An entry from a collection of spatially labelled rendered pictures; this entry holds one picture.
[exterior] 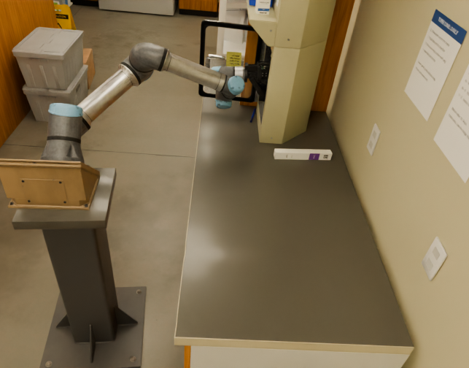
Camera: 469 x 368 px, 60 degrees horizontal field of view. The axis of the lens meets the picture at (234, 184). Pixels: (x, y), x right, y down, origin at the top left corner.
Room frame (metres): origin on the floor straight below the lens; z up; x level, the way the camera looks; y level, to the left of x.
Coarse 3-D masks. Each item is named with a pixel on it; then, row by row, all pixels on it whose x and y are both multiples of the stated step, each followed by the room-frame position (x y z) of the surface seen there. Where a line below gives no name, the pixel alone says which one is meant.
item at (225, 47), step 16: (208, 32) 1.98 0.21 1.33; (224, 32) 1.97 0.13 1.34; (240, 32) 1.97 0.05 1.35; (256, 32) 1.97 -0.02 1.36; (208, 48) 1.98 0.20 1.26; (224, 48) 1.97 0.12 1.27; (240, 48) 1.97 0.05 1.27; (256, 48) 1.97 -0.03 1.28; (224, 64) 1.97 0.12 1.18; (240, 64) 1.97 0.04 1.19; (240, 96) 1.97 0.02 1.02
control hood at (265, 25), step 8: (248, 0) 1.94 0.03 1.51; (248, 8) 1.82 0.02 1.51; (272, 8) 1.85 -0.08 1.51; (248, 16) 1.72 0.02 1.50; (256, 16) 1.71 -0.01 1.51; (264, 16) 1.72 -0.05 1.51; (272, 16) 1.73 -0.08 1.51; (256, 24) 1.66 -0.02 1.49; (264, 24) 1.66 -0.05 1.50; (272, 24) 1.66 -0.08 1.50; (264, 32) 1.66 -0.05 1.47; (272, 32) 1.66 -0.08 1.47; (264, 40) 1.66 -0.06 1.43; (272, 40) 1.66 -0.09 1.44
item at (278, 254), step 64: (256, 128) 1.80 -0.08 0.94; (320, 128) 1.87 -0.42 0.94; (192, 192) 1.24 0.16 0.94; (256, 192) 1.28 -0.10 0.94; (320, 192) 1.33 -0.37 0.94; (192, 256) 0.90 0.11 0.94; (256, 256) 0.94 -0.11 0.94; (320, 256) 0.97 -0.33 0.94; (192, 320) 0.67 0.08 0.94; (256, 320) 0.69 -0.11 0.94; (320, 320) 0.71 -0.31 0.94; (384, 320) 0.74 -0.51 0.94
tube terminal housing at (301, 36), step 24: (288, 0) 1.67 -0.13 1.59; (312, 0) 1.69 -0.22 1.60; (288, 24) 1.67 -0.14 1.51; (312, 24) 1.71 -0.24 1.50; (288, 48) 1.67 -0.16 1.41; (312, 48) 1.74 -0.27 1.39; (288, 72) 1.67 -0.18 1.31; (312, 72) 1.78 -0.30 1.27; (288, 96) 1.67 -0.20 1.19; (312, 96) 1.81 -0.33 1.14; (264, 120) 1.66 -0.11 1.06; (288, 120) 1.69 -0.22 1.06
